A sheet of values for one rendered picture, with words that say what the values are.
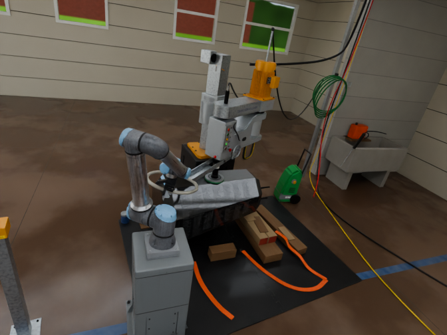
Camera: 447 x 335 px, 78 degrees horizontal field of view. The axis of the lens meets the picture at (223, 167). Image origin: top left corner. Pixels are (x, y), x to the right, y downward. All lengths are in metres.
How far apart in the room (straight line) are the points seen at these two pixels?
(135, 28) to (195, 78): 2.13
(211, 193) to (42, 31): 6.74
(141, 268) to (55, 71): 7.35
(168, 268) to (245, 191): 1.53
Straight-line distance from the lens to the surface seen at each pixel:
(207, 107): 3.63
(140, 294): 2.15
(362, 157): 5.38
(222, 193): 3.06
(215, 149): 2.85
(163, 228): 1.94
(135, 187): 1.82
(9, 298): 2.56
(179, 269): 2.05
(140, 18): 8.55
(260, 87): 3.24
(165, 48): 8.66
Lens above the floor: 2.32
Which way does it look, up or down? 26 degrees down
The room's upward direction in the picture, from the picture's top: 9 degrees clockwise
